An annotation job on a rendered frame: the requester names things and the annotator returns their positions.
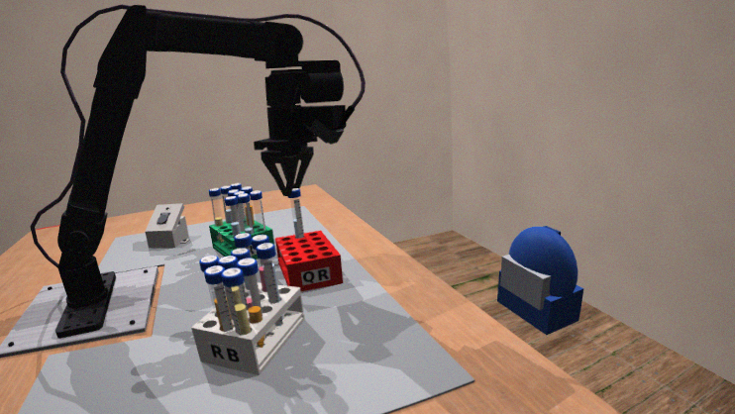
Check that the green tube rack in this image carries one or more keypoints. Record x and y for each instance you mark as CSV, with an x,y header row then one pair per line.
x,y
224,248

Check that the grey bench mat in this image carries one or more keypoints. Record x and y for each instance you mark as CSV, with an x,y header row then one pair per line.
x,y
357,351

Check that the red tube rack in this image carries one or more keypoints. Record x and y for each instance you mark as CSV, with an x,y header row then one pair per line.
x,y
315,262

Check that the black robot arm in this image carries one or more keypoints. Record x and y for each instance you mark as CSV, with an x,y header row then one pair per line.
x,y
120,73

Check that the white test tube rack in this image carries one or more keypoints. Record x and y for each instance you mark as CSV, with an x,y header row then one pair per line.
x,y
231,350

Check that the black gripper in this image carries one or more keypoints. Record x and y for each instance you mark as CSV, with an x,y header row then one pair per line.
x,y
285,152

